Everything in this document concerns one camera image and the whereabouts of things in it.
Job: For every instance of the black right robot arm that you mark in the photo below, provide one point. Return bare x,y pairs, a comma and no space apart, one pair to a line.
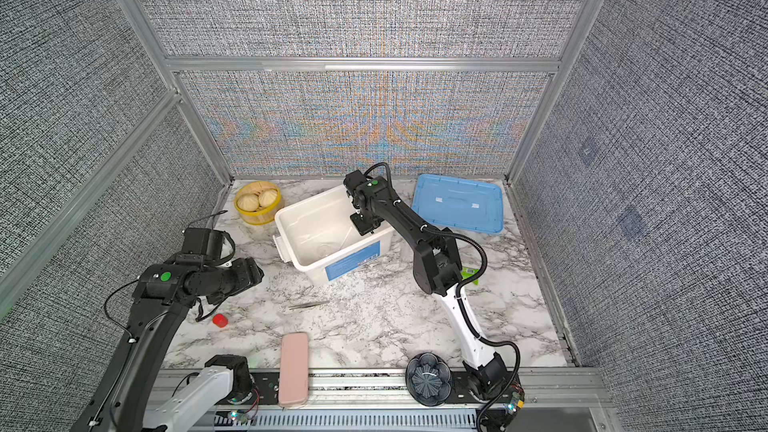
437,270

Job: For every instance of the clear plastic funnel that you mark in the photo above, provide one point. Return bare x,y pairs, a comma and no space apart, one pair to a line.
325,249

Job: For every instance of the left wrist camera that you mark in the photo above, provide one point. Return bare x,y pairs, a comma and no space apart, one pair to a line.
206,246

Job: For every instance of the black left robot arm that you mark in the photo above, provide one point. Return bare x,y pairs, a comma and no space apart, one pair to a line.
164,294

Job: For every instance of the left steamed bun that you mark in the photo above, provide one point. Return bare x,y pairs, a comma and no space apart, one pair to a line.
249,202

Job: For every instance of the clear glass stirring rod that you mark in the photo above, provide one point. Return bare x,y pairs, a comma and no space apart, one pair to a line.
310,236

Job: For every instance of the green packet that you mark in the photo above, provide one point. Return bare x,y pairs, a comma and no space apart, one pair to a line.
470,273

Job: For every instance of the metal tweezers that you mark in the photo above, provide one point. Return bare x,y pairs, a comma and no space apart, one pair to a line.
308,305

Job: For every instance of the red bottle cap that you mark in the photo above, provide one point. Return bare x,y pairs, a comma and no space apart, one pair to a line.
220,320

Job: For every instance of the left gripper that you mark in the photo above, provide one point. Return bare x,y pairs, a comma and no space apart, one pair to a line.
251,274

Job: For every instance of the right steamed bun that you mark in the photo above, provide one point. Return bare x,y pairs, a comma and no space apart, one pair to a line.
267,197

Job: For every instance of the pink rectangular case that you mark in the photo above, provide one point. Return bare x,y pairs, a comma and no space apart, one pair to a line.
293,388

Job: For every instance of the blue plastic bin lid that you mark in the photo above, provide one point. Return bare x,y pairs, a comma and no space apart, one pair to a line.
459,203

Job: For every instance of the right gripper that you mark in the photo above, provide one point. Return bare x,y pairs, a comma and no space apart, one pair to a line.
361,228

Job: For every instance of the black flower-shaped dish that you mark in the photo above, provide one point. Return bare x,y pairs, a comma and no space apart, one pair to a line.
428,379

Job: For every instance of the white plastic storage bin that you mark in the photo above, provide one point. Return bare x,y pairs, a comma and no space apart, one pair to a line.
329,212

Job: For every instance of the steamed bun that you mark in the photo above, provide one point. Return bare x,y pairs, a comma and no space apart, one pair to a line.
249,202
267,197

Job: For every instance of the yellow bamboo steamer basket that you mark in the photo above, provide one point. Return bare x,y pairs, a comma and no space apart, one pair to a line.
263,215

